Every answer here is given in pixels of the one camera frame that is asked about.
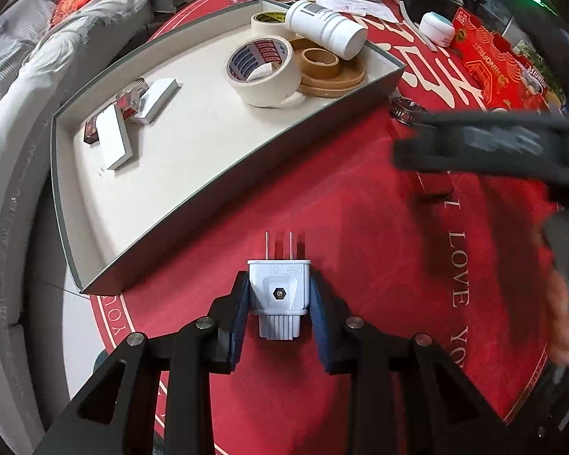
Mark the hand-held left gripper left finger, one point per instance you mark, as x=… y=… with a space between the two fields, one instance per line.
x=234 y=329

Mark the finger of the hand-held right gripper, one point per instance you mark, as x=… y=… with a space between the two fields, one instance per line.
x=455 y=149
x=479 y=118

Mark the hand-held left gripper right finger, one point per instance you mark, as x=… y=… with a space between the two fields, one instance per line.
x=320 y=329

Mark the white power plug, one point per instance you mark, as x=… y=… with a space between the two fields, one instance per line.
x=279 y=294

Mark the large grey cardboard box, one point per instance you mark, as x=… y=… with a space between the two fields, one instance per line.
x=185 y=170

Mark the large white plastic bottle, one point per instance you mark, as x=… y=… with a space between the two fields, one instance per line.
x=327 y=26

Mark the white tape roll blue-red print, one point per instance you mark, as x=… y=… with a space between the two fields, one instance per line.
x=275 y=90

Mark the white tape roll yellow-black label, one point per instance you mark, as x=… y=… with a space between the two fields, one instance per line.
x=268 y=19

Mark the person's right hand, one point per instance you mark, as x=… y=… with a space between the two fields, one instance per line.
x=562 y=317

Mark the red gift box gold print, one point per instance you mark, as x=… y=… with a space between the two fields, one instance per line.
x=493 y=61

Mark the clear plastic package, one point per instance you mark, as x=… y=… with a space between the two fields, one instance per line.
x=533 y=83

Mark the white jar teal lid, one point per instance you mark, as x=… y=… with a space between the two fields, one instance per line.
x=437 y=28

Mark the round red printed table mat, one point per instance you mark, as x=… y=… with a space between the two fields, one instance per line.
x=360 y=227

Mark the brown empty tape spool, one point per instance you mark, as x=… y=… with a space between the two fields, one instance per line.
x=341 y=83

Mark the grey sofa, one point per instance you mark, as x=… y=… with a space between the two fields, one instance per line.
x=14 y=246

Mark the light grey sofa cover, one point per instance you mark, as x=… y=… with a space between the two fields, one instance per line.
x=76 y=42

